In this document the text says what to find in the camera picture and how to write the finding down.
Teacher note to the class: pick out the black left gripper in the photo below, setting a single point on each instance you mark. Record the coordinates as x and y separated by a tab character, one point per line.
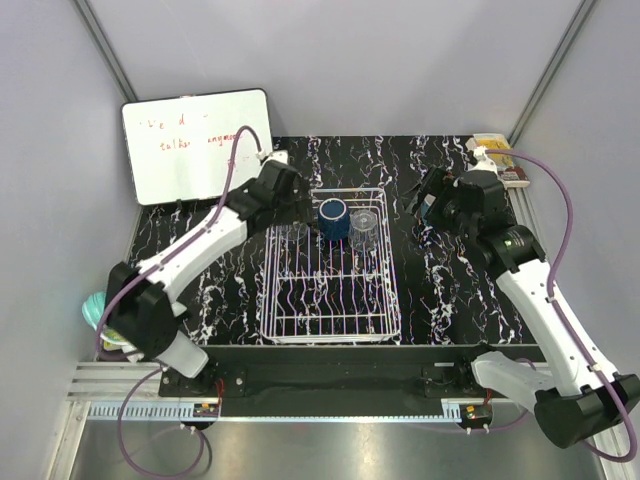
301	209

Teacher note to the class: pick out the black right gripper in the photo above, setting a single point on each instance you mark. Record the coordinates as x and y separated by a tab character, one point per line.
447	185

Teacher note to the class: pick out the light blue dotted mug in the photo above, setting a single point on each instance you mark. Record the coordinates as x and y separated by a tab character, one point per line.
425	206

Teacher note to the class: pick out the clear glass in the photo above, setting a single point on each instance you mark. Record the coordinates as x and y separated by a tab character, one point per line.
295	232
363	234

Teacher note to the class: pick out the dark blue ceramic mug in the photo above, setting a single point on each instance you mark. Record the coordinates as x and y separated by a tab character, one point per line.
334	219

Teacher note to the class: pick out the white wire dish rack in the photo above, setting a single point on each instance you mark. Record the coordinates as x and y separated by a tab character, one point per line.
319	291

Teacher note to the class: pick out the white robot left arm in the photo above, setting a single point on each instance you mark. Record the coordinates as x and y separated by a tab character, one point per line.
140	300

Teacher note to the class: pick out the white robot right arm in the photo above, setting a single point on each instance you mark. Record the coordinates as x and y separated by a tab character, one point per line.
582	393

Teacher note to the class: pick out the yellow paperback book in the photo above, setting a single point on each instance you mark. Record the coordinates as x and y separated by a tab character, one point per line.
510	173

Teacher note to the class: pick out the white dry-erase board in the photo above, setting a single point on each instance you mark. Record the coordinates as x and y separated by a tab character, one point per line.
180	148

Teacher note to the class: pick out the teal headphones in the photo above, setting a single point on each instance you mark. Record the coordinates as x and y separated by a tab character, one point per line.
93	308

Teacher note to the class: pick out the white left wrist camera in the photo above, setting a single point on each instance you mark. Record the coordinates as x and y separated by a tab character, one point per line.
281	156

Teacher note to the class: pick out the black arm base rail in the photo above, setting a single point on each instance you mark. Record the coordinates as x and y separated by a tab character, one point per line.
330	382

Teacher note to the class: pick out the white slotted cable duct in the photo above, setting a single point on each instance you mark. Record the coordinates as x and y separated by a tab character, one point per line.
158	411

